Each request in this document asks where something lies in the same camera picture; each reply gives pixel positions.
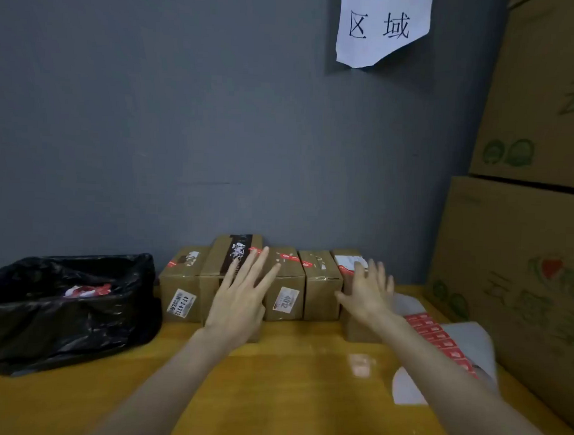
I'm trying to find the person's left hand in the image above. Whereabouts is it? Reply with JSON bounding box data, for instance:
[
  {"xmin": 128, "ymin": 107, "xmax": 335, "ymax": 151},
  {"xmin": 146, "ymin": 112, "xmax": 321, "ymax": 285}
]
[{"xmin": 203, "ymin": 243, "xmax": 283, "ymax": 356}]

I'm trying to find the person's right hand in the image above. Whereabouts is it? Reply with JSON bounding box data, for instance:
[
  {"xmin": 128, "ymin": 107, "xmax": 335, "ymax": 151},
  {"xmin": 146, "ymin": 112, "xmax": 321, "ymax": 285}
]
[{"xmin": 333, "ymin": 257, "xmax": 403, "ymax": 333}]

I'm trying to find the long brown cardboard box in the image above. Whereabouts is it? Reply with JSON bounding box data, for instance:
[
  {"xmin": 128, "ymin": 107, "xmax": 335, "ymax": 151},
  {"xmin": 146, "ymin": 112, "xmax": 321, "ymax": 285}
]
[{"xmin": 327, "ymin": 248, "xmax": 391, "ymax": 345}]

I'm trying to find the box with black tape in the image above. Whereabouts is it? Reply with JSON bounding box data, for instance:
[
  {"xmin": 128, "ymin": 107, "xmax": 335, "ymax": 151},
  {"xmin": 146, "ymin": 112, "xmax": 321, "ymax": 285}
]
[{"xmin": 197, "ymin": 231, "xmax": 268, "ymax": 344}]

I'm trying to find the white printed price label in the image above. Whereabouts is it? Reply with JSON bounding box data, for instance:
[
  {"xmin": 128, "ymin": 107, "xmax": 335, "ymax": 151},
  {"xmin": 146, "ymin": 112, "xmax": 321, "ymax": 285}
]
[
  {"xmin": 166, "ymin": 288, "xmax": 199, "ymax": 320},
  {"xmin": 272, "ymin": 286, "xmax": 300, "ymax": 315}
]

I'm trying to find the small brown cardboard box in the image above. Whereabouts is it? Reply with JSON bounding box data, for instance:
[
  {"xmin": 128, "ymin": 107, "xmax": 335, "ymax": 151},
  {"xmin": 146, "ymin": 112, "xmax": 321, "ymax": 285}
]
[
  {"xmin": 262, "ymin": 246, "xmax": 308, "ymax": 324},
  {"xmin": 157, "ymin": 245, "xmax": 210, "ymax": 324},
  {"xmin": 295, "ymin": 249, "xmax": 346, "ymax": 322}
]

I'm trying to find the red sticker label strip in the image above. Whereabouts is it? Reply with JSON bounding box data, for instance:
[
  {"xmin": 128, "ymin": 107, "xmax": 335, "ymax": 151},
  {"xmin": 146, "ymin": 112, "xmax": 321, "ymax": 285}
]
[{"xmin": 400, "ymin": 310, "xmax": 482, "ymax": 379}]

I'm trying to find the person's right forearm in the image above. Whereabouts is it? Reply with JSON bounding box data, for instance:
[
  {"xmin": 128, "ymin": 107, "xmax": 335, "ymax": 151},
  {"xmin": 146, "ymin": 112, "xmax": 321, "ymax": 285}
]
[{"xmin": 362, "ymin": 311, "xmax": 574, "ymax": 435}]

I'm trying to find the person's left forearm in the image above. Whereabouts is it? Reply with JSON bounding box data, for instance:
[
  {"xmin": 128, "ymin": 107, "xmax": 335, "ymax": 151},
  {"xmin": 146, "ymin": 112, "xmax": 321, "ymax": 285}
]
[{"xmin": 86, "ymin": 322, "xmax": 257, "ymax": 435}]

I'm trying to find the white backing paper strip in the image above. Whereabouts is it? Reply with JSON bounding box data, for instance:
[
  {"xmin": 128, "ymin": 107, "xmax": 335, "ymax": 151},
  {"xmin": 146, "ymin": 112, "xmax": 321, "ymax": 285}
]
[{"xmin": 388, "ymin": 292, "xmax": 502, "ymax": 410}]

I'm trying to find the large green printed carton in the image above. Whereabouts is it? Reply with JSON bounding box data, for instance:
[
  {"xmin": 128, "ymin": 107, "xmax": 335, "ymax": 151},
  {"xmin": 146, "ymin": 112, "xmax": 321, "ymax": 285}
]
[
  {"xmin": 418, "ymin": 173, "xmax": 574, "ymax": 435},
  {"xmin": 468, "ymin": 0, "xmax": 574, "ymax": 190}
]

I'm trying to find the black plastic trash bag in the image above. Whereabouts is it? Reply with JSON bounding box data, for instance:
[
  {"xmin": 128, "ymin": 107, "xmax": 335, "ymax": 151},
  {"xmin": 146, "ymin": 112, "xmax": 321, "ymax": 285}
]
[{"xmin": 0, "ymin": 246, "xmax": 166, "ymax": 383}]

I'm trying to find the white paper wall sign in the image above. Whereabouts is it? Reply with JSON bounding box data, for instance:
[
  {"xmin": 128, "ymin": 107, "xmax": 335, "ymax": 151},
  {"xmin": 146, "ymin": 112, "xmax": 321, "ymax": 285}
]
[{"xmin": 335, "ymin": 0, "xmax": 434, "ymax": 72}]

